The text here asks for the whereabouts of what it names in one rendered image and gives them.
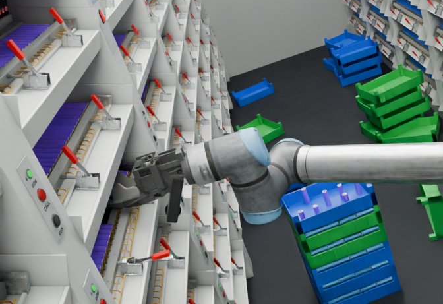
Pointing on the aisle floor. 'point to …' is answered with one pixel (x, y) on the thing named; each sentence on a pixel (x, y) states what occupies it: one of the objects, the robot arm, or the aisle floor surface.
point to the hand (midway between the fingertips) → (111, 202)
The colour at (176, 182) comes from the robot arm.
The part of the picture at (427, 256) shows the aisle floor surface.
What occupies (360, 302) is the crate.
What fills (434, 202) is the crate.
